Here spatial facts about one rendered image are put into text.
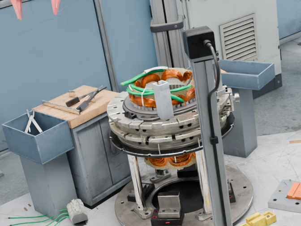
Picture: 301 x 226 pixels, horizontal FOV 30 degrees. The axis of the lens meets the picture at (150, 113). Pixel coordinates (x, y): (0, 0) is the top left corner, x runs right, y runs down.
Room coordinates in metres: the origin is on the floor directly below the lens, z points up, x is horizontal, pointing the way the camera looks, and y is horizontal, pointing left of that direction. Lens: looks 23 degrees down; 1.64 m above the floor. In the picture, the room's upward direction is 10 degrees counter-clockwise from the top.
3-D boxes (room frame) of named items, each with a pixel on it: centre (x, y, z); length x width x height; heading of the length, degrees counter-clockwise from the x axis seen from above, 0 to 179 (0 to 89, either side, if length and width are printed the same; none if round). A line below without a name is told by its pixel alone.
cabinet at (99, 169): (1.53, 0.20, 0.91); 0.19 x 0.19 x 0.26; 41
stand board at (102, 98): (1.53, 0.20, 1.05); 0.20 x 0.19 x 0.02; 131
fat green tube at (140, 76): (1.40, 0.01, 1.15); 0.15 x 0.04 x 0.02; 122
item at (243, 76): (1.60, -0.26, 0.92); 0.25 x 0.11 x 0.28; 50
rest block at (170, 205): (1.24, -0.01, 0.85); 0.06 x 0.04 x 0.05; 74
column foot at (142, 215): (1.30, 0.07, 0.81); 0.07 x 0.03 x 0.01; 25
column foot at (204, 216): (1.24, -0.10, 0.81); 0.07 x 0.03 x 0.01; 115
